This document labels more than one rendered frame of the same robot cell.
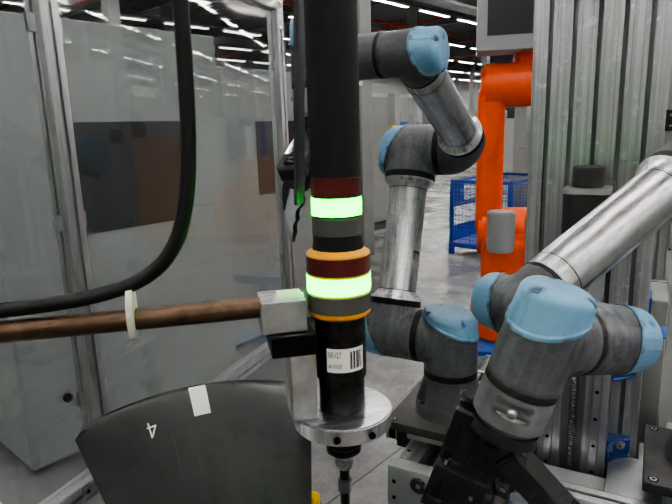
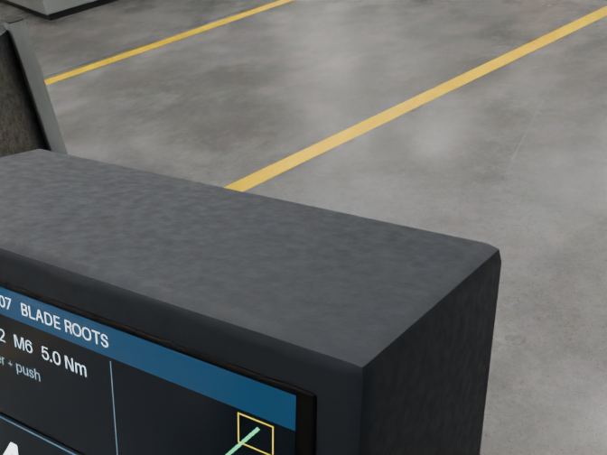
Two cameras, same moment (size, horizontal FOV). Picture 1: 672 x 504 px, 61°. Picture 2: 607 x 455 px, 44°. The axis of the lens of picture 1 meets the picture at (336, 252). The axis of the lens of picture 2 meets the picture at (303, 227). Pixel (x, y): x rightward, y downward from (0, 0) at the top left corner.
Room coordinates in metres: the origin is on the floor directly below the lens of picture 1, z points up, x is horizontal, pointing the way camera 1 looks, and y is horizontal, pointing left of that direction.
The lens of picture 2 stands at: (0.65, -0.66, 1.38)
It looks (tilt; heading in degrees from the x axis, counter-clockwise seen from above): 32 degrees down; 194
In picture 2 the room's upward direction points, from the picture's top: 8 degrees counter-clockwise
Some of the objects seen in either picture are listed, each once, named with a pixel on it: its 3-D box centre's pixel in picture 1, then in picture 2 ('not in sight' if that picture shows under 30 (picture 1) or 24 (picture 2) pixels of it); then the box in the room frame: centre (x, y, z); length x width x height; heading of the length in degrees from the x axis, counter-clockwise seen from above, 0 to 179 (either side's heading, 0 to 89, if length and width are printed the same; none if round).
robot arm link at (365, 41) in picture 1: (352, 58); not in sight; (1.04, -0.04, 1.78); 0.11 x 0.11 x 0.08; 61
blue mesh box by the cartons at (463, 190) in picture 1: (501, 212); not in sight; (7.47, -2.21, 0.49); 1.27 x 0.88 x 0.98; 139
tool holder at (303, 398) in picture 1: (327, 358); not in sight; (0.37, 0.01, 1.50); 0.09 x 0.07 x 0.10; 102
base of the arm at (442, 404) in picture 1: (450, 387); not in sight; (1.17, -0.24, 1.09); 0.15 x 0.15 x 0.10
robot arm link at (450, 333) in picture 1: (447, 337); not in sight; (1.17, -0.24, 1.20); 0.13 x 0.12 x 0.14; 61
